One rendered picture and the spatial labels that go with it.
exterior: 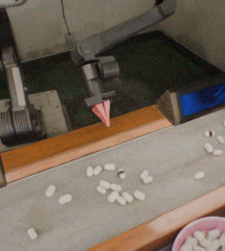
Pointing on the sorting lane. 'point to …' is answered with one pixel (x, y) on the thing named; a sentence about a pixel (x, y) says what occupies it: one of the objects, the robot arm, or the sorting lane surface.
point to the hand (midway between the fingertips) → (107, 123)
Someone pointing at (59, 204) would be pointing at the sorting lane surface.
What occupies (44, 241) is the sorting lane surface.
